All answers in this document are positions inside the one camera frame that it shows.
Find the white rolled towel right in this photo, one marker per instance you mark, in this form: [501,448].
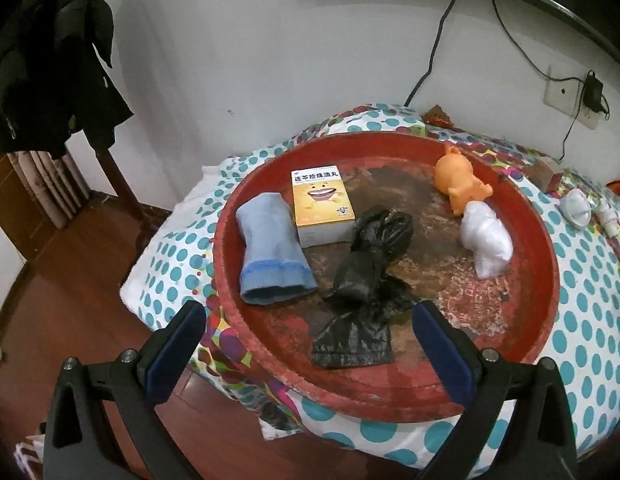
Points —
[607,218]

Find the polka dot bed sheet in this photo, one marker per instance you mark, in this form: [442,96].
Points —
[178,266]

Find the wooden coat stand pole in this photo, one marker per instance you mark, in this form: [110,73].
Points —
[128,199]

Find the dark hanging jacket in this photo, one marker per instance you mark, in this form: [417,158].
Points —
[54,59]

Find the wooden striped door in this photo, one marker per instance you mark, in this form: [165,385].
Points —
[38,197]

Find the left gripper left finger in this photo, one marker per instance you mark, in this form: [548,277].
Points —
[79,441]

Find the yellow medicine box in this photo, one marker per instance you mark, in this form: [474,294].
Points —
[322,210]

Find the red candy wrapper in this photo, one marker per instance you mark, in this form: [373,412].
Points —
[437,117]

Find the black power adapter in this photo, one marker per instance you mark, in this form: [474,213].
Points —
[592,93]

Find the red cigarette box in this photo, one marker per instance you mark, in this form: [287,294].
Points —
[546,174]

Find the blue rolled sock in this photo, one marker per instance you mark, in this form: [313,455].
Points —
[275,268]

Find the orange rubber pig toy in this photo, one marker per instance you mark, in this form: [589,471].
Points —
[454,177]

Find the white wall socket plate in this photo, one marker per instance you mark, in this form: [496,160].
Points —
[564,96]

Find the white plastic bag bundle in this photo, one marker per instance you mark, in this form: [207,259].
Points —
[485,235]

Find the black plastic bag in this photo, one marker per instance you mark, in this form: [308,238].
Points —
[364,296]

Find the small white plastic bundle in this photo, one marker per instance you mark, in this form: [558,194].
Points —
[576,209]

